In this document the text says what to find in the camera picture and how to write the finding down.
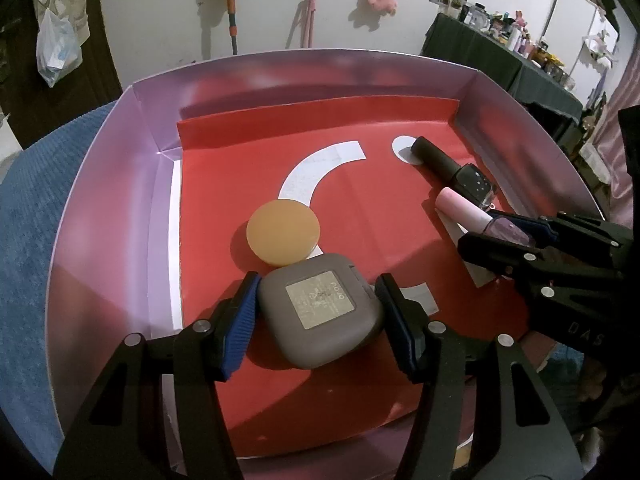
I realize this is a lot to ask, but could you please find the black nail polish bottle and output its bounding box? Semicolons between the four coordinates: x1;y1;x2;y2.
411;136;497;210

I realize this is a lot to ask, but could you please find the purple nail polish bottle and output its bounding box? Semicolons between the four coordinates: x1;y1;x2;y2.
435;188;532;246

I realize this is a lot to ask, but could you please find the taupe square compact case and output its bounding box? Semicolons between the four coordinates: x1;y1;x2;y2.
257;254;382;370

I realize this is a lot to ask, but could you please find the orange round sponge puff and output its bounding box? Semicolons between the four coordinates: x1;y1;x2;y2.
245;200;320;266

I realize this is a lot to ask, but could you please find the pink curtain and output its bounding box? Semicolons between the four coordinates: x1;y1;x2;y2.
590;39;639;229

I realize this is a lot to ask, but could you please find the red Miniso paper liner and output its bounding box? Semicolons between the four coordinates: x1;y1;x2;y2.
176;95;532;458

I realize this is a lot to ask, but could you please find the white refrigerator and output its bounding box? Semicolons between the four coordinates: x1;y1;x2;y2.
542;0;618;107

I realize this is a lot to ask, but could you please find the dark green covered side table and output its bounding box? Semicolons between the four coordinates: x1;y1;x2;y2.
421;13;582;124

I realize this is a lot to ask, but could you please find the purple cardboard box tray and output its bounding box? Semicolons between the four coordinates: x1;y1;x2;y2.
46;49;601;479

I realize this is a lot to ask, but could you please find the blue textured table cloth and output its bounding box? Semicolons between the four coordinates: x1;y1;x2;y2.
1;104;113;479

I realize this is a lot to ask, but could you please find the dark wooden door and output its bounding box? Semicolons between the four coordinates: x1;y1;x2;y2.
1;0;122;148

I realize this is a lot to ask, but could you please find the white plastic bag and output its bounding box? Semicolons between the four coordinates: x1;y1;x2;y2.
36;9;82;88

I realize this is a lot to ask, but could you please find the mop handle orange grip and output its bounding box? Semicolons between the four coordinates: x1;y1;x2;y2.
227;0;239;55

